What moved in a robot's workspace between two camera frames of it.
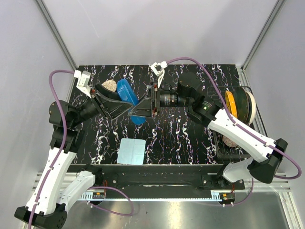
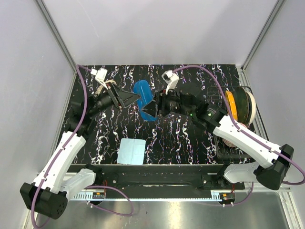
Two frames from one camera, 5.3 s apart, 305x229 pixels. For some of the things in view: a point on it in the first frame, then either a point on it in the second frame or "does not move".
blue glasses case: x=127 y=93 -> x=142 y=88
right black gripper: x=144 y=108 -> x=162 y=98
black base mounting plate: x=164 y=177 does not move
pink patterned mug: x=228 y=142 does not move
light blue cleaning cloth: x=131 y=151 does not move
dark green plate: x=243 y=104 does not move
